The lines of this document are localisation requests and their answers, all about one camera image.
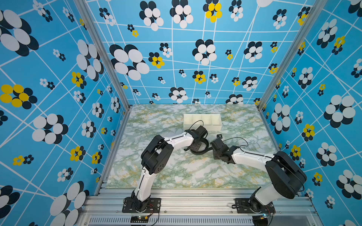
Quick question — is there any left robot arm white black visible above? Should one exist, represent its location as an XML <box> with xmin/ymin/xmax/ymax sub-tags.
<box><xmin>131</xmin><ymin>125</ymin><xmax>209</xmax><ymax>212</ymax></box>

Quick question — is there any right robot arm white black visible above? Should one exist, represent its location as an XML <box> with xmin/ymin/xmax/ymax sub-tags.
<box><xmin>211</xmin><ymin>137</ymin><xmax>307</xmax><ymax>213</ymax></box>

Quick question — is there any white compartment storage box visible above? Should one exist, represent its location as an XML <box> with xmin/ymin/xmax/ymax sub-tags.
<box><xmin>183</xmin><ymin>114</ymin><xmax>222</xmax><ymax>131</ymax></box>

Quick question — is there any right green circuit board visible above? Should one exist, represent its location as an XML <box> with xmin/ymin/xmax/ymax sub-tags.
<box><xmin>253</xmin><ymin>215</ymin><xmax>269</xmax><ymax>226</ymax></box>

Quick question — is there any green circuit board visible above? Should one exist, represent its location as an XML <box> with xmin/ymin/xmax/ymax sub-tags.
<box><xmin>253</xmin><ymin>215</ymin><xmax>269</xmax><ymax>226</ymax></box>
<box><xmin>130</xmin><ymin>216</ymin><xmax>149</xmax><ymax>225</ymax></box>

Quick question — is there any left green circuit board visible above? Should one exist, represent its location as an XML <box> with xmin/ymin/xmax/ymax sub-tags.
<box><xmin>130</xmin><ymin>216</ymin><xmax>149</xmax><ymax>225</ymax></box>

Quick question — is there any right black camera cable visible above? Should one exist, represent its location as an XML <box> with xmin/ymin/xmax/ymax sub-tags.
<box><xmin>223</xmin><ymin>137</ymin><xmax>249</xmax><ymax>149</ymax></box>

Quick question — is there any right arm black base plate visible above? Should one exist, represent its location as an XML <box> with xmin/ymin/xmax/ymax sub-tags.
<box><xmin>232</xmin><ymin>198</ymin><xmax>275</xmax><ymax>215</ymax></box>

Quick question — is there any aluminium front frame rail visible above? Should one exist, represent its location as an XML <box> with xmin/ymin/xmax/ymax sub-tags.
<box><xmin>77</xmin><ymin>188</ymin><xmax>323</xmax><ymax>226</ymax></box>

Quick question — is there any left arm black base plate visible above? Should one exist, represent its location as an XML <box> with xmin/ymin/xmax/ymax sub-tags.
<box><xmin>122</xmin><ymin>197</ymin><xmax>162</xmax><ymax>213</ymax></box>

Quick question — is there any left aluminium corner post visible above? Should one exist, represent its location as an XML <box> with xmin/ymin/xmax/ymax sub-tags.
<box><xmin>74</xmin><ymin>0</ymin><xmax>130</xmax><ymax>112</ymax></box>

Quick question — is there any aluminium corner post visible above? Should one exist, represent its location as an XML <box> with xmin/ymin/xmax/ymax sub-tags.
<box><xmin>74</xmin><ymin>0</ymin><xmax>130</xmax><ymax>112</ymax></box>
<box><xmin>257</xmin><ymin>0</ymin><xmax>327</xmax><ymax>113</ymax></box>

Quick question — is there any right aluminium corner post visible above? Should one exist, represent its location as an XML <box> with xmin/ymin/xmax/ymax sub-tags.
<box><xmin>257</xmin><ymin>0</ymin><xmax>327</xmax><ymax>113</ymax></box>

